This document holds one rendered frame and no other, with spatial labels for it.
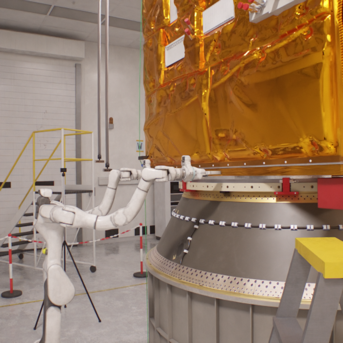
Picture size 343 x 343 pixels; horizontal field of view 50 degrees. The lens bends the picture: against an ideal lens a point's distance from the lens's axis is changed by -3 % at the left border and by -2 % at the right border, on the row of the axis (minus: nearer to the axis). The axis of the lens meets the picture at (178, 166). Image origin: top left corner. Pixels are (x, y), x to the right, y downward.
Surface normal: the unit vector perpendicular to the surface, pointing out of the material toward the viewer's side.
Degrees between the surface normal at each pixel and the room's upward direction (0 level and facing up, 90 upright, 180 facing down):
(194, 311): 90
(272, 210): 62
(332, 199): 90
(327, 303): 87
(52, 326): 90
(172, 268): 43
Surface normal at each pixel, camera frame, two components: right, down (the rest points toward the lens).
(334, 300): -0.11, -0.07
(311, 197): -0.20, -0.49
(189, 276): -0.53, -0.73
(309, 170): -0.87, 0.00
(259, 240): -0.44, -0.47
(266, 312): -0.43, -0.01
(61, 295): 0.44, -0.01
